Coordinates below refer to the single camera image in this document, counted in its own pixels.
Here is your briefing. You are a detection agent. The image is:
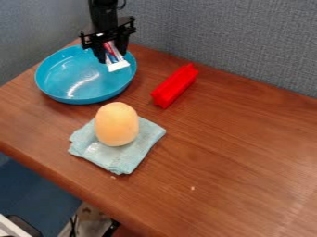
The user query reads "orange egg-shaped sponge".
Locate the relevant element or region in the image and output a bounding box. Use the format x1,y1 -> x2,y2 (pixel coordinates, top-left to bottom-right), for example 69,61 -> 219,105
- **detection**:
94,102 -> 140,146

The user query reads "red plastic block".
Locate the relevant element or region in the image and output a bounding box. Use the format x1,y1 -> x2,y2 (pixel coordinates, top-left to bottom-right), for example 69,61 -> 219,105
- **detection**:
150,63 -> 198,108

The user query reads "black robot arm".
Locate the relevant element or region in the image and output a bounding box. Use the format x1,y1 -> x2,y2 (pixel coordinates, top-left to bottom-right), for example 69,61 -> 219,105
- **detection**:
79,0 -> 137,64

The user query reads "light blue folded cloth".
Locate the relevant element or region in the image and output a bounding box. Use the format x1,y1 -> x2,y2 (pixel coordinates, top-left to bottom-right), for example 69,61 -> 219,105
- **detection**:
69,118 -> 166,175

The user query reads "beige object under table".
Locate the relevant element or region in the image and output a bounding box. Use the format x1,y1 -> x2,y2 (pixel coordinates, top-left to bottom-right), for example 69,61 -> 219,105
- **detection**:
58,202 -> 116,237

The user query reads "white object bottom left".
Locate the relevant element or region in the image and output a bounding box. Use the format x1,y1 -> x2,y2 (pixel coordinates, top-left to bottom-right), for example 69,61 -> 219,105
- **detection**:
0,214 -> 27,237

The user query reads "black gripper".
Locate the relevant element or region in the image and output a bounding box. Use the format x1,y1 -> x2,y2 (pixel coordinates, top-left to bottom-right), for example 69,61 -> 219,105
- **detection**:
79,3 -> 137,64

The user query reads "blue plate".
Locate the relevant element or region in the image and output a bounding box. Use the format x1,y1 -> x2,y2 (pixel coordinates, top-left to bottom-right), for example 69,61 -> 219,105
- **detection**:
35,44 -> 138,105

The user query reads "white toothpaste tube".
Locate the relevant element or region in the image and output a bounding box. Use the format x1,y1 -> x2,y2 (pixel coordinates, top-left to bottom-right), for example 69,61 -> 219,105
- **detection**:
104,41 -> 130,72

